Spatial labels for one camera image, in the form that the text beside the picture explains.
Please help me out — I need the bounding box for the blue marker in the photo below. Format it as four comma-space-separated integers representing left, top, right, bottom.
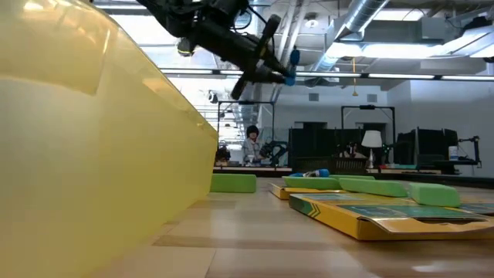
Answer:
289, 168, 331, 178

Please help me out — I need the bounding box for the black aluminium table frame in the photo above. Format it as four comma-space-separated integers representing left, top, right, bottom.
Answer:
211, 169, 494, 190

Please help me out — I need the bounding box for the black background panel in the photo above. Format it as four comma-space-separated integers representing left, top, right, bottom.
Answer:
288, 127, 364, 158
396, 128, 459, 167

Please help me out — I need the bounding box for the white shade table lamp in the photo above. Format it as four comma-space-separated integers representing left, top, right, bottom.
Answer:
360, 130, 384, 169

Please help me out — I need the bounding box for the black metal station frame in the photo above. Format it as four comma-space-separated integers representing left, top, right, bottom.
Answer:
217, 100, 276, 165
340, 104, 396, 163

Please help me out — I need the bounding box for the long ceiling light strip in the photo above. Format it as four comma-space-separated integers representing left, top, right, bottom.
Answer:
160, 68, 494, 81

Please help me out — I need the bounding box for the black round ceiling fixture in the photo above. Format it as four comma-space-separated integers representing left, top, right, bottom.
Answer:
176, 36, 196, 58

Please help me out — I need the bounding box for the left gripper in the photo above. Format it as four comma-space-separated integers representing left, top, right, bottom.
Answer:
191, 14, 295, 100

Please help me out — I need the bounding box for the yellow translucent plastic bin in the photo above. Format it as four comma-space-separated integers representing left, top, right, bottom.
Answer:
0, 0, 219, 278

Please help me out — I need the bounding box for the person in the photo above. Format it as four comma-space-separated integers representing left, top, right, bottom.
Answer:
241, 124, 264, 164

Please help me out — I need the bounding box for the yellow hanging pendant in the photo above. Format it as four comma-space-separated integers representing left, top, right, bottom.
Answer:
350, 57, 359, 97

